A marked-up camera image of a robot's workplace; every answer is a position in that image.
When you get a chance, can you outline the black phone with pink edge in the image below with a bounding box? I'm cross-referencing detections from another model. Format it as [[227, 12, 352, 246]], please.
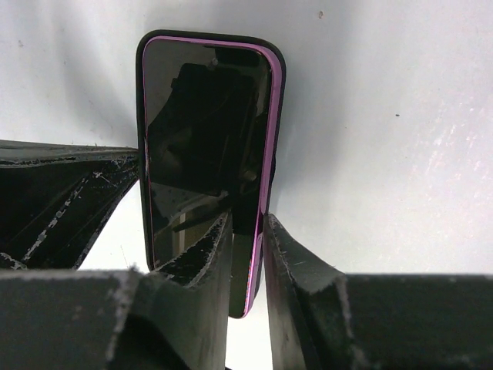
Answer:
[[140, 35, 279, 315]]

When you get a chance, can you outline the black phone case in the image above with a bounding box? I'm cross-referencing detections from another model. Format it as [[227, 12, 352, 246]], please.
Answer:
[[134, 29, 287, 320]]

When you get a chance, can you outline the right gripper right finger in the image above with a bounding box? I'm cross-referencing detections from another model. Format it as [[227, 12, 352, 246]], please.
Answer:
[[263, 214, 492, 369]]

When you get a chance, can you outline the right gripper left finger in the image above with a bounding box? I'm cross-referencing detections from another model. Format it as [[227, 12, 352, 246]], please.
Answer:
[[1, 213, 232, 369]]

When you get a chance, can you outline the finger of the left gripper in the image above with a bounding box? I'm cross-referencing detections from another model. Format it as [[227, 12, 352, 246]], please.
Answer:
[[1, 140, 139, 270]]

